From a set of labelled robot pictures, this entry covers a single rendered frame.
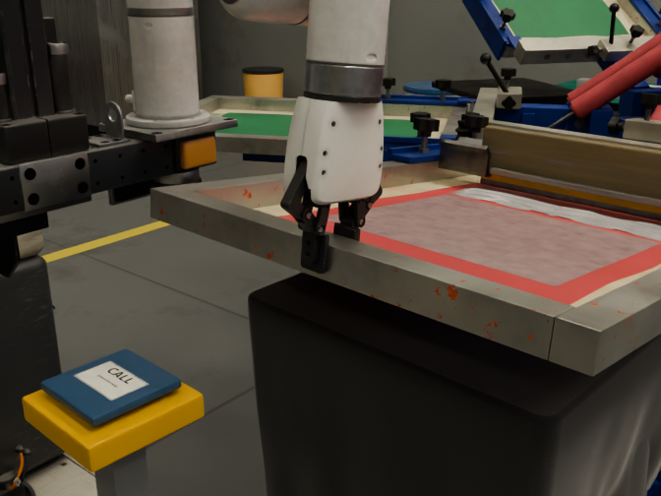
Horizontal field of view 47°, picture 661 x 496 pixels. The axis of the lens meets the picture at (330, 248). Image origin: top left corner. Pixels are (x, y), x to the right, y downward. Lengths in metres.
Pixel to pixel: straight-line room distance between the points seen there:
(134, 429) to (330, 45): 0.40
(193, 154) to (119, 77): 5.44
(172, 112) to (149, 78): 0.06
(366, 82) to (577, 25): 1.96
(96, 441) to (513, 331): 0.38
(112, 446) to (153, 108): 0.57
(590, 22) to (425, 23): 3.45
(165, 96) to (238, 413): 1.56
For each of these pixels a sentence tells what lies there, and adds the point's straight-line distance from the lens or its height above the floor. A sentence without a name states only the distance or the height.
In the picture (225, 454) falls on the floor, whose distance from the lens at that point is 2.36.
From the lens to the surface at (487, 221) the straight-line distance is 1.07.
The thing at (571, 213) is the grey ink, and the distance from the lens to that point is 1.17.
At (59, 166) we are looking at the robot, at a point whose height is 1.11.
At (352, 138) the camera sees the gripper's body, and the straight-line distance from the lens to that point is 0.73.
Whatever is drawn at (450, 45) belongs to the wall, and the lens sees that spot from 5.92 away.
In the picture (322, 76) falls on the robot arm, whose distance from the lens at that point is 0.71.
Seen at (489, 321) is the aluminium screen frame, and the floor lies 1.08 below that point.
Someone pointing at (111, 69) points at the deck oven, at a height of 0.61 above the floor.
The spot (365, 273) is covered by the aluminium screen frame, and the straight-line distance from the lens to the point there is 0.72.
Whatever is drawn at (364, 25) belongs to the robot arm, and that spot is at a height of 1.31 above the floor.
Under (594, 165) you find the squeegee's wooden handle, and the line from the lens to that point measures 1.22.
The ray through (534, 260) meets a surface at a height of 1.04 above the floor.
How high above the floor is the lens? 1.35
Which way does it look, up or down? 20 degrees down
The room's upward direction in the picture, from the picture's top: straight up
